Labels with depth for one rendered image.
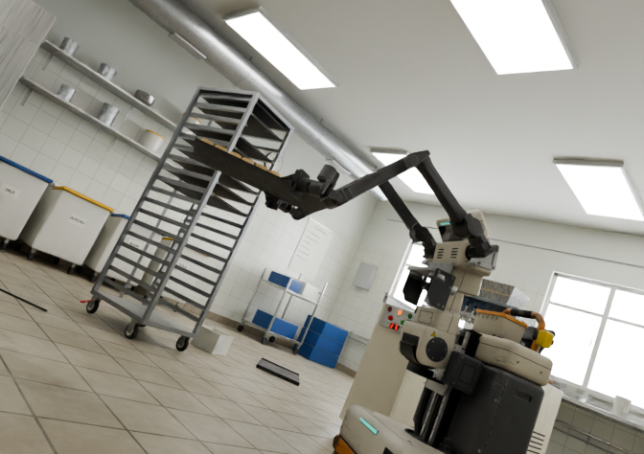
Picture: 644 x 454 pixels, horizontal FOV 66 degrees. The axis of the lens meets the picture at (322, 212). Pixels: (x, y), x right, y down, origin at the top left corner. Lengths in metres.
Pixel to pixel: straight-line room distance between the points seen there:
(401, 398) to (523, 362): 1.02
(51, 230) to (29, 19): 1.89
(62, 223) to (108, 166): 1.07
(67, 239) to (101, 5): 2.58
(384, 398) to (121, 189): 4.19
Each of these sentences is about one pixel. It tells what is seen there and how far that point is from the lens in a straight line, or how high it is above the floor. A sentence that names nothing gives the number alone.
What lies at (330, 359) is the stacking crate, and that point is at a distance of 7.80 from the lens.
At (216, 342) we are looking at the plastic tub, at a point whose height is 0.09.
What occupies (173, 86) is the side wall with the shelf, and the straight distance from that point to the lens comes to 6.48.
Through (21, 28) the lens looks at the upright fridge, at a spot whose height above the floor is 1.80.
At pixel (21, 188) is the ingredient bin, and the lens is 5.27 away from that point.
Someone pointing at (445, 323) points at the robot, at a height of 0.78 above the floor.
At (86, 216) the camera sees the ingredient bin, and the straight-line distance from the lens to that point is 5.44.
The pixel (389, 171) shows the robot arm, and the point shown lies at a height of 1.21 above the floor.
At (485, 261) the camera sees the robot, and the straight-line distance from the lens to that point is 2.19.
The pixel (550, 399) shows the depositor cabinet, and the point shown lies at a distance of 4.54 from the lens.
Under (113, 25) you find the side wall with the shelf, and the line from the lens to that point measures 6.28.
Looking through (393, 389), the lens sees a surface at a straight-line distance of 3.07.
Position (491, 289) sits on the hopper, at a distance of 3.78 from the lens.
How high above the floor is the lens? 0.57
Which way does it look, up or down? 12 degrees up
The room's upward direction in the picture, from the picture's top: 24 degrees clockwise
